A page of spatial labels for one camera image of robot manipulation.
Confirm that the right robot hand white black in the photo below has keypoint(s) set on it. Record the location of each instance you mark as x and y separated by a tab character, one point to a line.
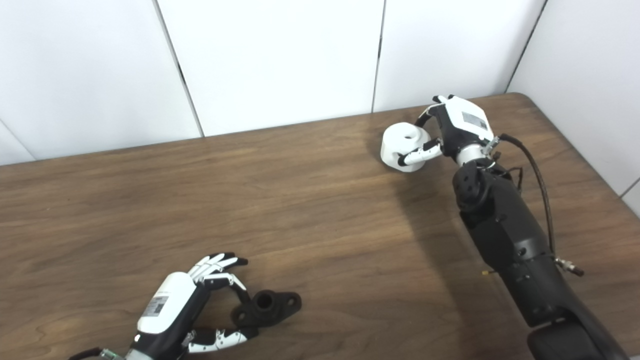
462	125

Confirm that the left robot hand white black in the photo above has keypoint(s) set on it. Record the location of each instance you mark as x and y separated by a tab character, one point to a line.
170	305

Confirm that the round white piece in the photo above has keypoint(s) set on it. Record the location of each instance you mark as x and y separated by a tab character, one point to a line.
400	142

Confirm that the black flanged holder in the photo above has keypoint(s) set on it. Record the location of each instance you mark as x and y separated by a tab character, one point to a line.
267	306

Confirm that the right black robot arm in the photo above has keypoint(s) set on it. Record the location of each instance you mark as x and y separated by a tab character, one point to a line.
515	240

